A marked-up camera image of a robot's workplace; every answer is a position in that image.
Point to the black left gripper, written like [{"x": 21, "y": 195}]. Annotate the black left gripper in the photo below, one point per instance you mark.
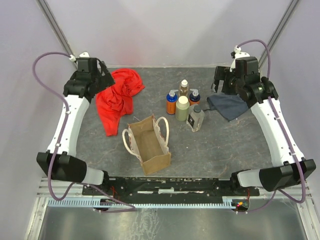
[{"x": 105, "y": 78}]

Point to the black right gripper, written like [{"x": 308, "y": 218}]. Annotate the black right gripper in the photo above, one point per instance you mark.
[{"x": 220, "y": 80}]

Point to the clear yellow liquid bottle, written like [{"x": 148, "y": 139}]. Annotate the clear yellow liquid bottle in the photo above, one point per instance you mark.
[{"x": 183, "y": 88}]

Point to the white cap cream bottle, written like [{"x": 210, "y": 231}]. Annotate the white cap cream bottle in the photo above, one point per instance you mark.
[{"x": 182, "y": 108}]

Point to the square clear dark-cap bottle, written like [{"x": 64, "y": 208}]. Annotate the square clear dark-cap bottle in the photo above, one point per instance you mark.
[{"x": 195, "y": 117}]

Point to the printed canvas tote bag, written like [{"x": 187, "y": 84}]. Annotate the printed canvas tote bag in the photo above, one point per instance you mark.
[{"x": 148, "y": 141}]

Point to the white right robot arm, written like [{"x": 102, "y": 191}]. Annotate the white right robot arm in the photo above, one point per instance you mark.
[{"x": 289, "y": 165}]

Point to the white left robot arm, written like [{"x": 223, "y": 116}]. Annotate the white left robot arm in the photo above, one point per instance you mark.
[{"x": 59, "y": 161}]

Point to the red cloth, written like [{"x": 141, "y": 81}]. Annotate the red cloth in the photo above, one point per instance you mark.
[{"x": 117, "y": 100}]

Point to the dark blue cloth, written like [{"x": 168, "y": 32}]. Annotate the dark blue cloth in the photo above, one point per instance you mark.
[{"x": 229, "y": 107}]

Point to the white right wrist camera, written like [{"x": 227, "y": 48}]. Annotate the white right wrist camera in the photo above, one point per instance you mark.
[{"x": 238, "y": 53}]

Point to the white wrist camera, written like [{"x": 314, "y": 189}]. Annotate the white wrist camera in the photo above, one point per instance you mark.
[
  {"x": 238, "y": 53},
  {"x": 74, "y": 58}
]

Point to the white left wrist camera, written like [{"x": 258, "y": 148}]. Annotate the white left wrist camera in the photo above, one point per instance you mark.
[{"x": 74, "y": 58}]

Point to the left aluminium frame post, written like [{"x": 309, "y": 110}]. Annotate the left aluminium frame post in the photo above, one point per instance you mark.
[{"x": 48, "y": 14}]

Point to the aluminium frame post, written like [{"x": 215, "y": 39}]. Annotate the aluminium frame post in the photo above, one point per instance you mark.
[
  {"x": 283, "y": 22},
  {"x": 48, "y": 14}
]

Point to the right aluminium frame post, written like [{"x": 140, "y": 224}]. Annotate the right aluminium frame post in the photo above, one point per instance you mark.
[{"x": 283, "y": 22}]

